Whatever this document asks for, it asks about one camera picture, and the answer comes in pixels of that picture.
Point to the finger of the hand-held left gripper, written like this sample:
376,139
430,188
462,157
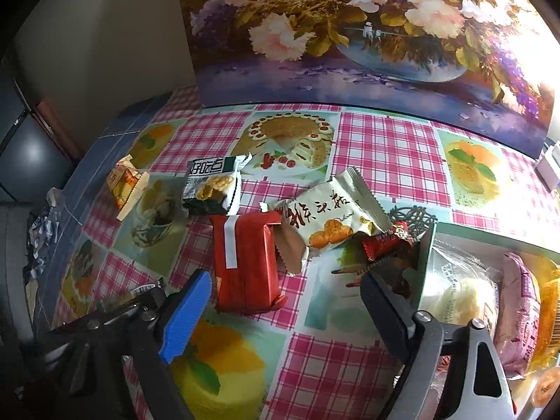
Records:
127,304

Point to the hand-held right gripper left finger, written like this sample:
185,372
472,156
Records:
183,319

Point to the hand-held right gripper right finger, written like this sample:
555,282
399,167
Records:
385,315

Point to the small red snack packet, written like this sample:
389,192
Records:
385,243

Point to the green-rimmed cardboard tray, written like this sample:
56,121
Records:
426,249

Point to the clear white bun packet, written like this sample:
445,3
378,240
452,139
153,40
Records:
463,302

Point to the cream pastry snack packet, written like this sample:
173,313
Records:
323,218

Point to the orange and white snack packet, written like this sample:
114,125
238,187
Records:
124,183

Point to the purple snack packet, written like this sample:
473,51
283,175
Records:
518,315

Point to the green and white cookie packet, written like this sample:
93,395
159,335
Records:
210,183

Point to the yellow bread packet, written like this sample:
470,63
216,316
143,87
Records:
549,315

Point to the cream paper slip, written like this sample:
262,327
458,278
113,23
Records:
33,297

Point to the crumpled foil wrapper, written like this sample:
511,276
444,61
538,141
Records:
41,232

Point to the pink checkered cake-print tablecloth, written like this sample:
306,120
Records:
380,153

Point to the dark monitor screen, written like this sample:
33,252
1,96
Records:
30,157

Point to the blue tablecloth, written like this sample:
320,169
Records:
113,127

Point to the white power strip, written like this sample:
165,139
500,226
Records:
551,166

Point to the floral painting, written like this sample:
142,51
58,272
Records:
350,30

